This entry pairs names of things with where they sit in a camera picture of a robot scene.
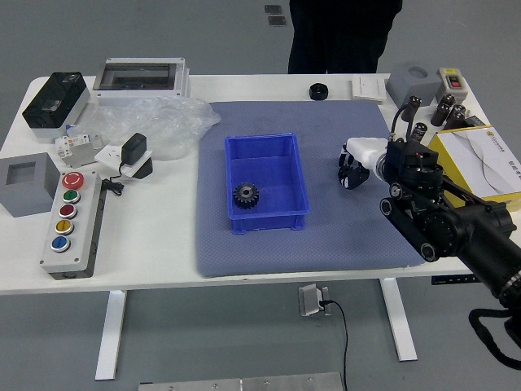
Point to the person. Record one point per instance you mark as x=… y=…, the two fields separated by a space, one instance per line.
x=342 y=36

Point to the grey five-button control box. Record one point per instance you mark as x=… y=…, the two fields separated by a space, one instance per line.
x=83 y=222

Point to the silver floor socket box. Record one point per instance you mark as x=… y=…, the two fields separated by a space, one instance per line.
x=310 y=300

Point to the silver metal plate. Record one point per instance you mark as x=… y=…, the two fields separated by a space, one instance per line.
x=240 y=383

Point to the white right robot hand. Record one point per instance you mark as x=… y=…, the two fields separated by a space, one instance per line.
x=364 y=147

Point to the dark brown cylindrical capacitor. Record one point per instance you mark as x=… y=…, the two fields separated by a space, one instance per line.
x=440 y=115
x=414 y=106
x=418 y=133
x=457 y=117
x=446 y=100

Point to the grey distribution box clear lid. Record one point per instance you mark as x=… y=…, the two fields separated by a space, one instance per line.
x=138 y=75

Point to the grey box with black lid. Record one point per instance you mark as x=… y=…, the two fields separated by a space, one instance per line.
x=53 y=102

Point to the grey block with square hole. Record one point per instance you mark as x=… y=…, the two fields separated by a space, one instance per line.
x=24 y=199

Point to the black socket base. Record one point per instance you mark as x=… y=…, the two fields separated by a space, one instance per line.
x=144 y=169

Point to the white circuit breaker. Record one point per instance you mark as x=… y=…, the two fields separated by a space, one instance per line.
x=77 y=147

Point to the white socket plate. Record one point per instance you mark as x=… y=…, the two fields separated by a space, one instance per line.
x=106 y=155

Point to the small black gear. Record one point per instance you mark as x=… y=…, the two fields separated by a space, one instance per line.
x=342 y=171

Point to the yellow and white cardboard box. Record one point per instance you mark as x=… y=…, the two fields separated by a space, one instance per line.
x=480 y=155

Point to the white table leg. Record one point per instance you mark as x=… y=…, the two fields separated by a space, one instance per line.
x=110 y=338
x=401 y=326

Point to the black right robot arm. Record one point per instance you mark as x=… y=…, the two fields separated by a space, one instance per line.
x=447 y=228

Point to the grey two-button switch box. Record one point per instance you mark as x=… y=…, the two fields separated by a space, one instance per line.
x=452 y=81

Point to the clear crumpled plastic bag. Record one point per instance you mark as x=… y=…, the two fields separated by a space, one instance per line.
x=163 y=118

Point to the grey-blue foam mat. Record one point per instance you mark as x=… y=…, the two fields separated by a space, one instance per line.
x=346 y=244

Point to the blue plastic box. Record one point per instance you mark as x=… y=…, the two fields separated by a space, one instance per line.
x=264 y=171

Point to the big black gear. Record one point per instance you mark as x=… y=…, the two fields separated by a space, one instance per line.
x=246 y=201

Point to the black round threaded nut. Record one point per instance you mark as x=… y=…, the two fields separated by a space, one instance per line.
x=318 y=92

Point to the black table height control panel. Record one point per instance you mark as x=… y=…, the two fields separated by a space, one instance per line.
x=452 y=280

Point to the white wall switch panel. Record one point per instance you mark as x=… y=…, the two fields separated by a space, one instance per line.
x=368 y=89

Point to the black power adapter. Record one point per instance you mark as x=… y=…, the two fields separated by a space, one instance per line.
x=134 y=148

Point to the grey block with round hole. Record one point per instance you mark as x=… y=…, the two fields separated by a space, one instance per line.
x=407 y=87

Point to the small black rectangular part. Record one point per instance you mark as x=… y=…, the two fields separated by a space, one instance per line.
x=474 y=121

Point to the grey floor cover plate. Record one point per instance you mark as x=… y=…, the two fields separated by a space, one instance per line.
x=273 y=9
x=277 y=21

